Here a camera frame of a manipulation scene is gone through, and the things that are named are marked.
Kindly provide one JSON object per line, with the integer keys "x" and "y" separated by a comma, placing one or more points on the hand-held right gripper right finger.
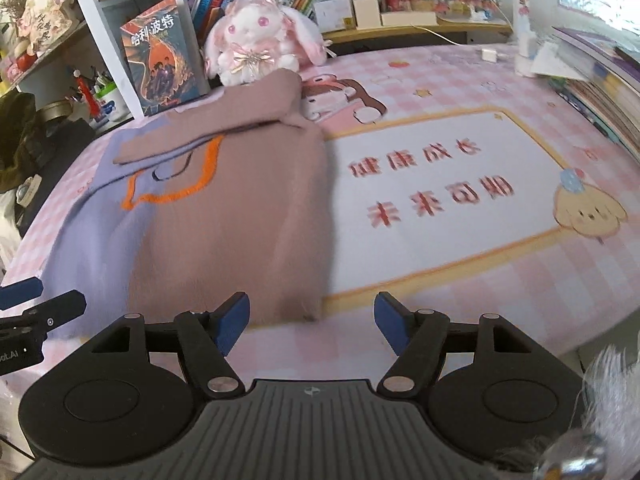
{"x": 392, "y": 322}

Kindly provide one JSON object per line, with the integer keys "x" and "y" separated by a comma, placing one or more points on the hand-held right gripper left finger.
{"x": 232, "y": 322}

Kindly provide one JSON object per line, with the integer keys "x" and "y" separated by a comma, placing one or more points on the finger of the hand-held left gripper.
{"x": 20, "y": 294}
{"x": 60, "y": 307}

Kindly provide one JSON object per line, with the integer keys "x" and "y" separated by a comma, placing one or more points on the purple and brown sweater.
{"x": 225, "y": 210}

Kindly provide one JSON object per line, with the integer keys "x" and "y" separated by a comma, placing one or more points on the white wrist watch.
{"x": 27, "y": 190}

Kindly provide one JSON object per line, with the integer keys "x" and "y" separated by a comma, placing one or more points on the dark brown jacket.
{"x": 25, "y": 145}

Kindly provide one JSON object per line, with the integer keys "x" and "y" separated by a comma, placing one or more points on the round gold tin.
{"x": 56, "y": 111}

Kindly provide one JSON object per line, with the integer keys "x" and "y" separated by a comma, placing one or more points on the pink checked cartoon desk mat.
{"x": 450, "y": 135}

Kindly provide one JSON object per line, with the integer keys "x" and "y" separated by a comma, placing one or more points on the white jar with green lid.
{"x": 112, "y": 106}

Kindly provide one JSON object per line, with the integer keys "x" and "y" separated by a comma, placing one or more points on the red tassel ornament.
{"x": 90, "y": 97}

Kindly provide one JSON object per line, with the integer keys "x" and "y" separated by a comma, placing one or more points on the bunch of pens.
{"x": 102, "y": 82}

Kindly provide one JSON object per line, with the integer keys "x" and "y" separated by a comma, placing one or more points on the fantasy novel with dragon cover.
{"x": 160, "y": 60}

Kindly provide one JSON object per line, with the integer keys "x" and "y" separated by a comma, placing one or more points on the paper flower bouquet with sign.
{"x": 45, "y": 20}

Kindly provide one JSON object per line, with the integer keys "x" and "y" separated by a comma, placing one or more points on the white wooden bookshelf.
{"x": 95, "y": 25}

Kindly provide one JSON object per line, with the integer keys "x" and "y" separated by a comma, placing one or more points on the white charger plug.
{"x": 490, "y": 55}

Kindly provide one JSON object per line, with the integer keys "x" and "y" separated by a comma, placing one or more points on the white pink plush bunny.
{"x": 250, "y": 25}

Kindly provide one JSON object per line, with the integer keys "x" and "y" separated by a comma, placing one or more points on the flat white box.
{"x": 407, "y": 18}

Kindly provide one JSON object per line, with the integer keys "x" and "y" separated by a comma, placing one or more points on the white square pen box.
{"x": 367, "y": 12}

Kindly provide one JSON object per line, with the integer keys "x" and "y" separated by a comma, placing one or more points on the white memo pad box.
{"x": 332, "y": 15}

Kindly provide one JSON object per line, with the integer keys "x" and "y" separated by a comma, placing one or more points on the stack of books and papers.
{"x": 595, "y": 80}

